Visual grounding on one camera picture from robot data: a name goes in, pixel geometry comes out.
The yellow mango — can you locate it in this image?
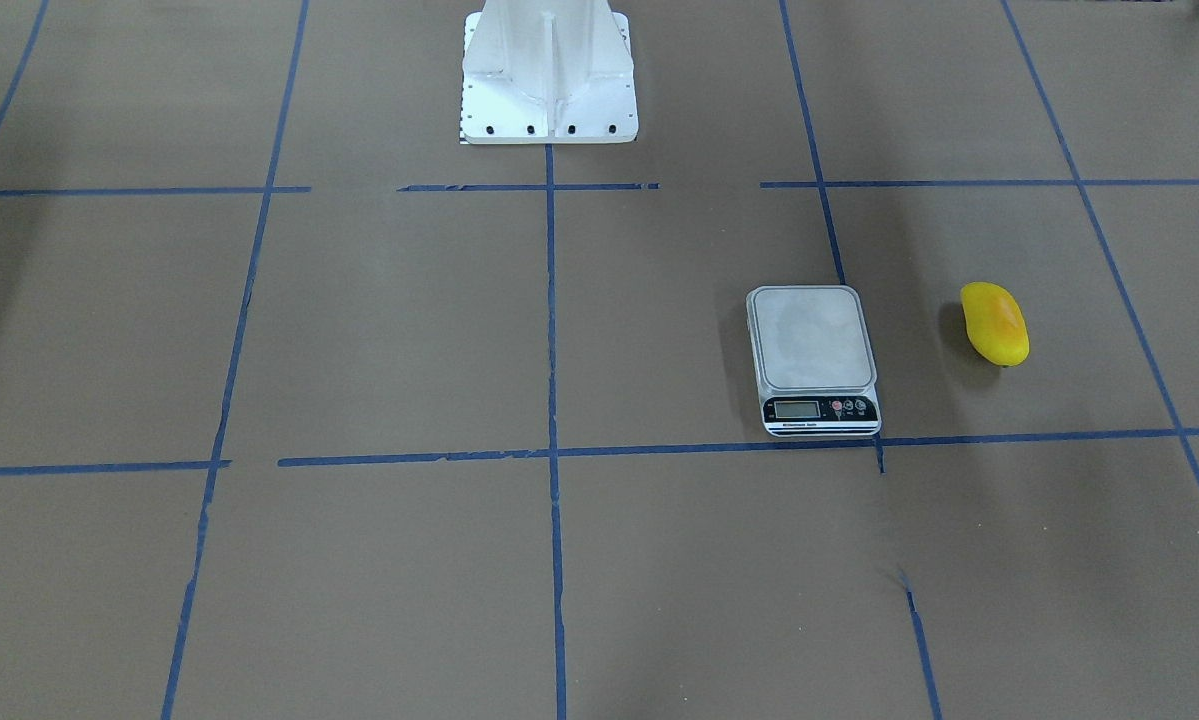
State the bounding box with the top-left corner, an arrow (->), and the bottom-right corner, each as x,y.
960,282 -> 1032,367

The silver digital kitchen scale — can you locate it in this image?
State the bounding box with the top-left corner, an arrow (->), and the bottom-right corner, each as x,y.
745,284 -> 882,438

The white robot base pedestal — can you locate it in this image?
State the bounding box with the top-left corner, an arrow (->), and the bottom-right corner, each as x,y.
459,1 -> 640,145

